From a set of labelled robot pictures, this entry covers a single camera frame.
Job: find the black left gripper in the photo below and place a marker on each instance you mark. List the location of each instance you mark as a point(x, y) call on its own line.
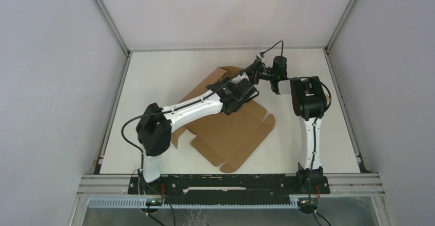
point(221, 82)

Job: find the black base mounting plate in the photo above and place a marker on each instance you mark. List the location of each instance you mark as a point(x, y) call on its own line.
point(243, 188)

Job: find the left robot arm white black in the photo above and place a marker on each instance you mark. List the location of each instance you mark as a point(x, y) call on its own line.
point(154, 129)

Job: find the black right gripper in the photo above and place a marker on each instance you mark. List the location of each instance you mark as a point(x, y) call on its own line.
point(257, 70)

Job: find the white toothed cable duct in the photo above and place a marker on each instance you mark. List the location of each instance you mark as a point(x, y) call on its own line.
point(143, 203)

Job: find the brown cardboard box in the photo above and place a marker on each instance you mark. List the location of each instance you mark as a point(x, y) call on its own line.
point(220, 143)

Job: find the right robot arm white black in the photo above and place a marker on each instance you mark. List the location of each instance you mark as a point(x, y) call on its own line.
point(309, 102)

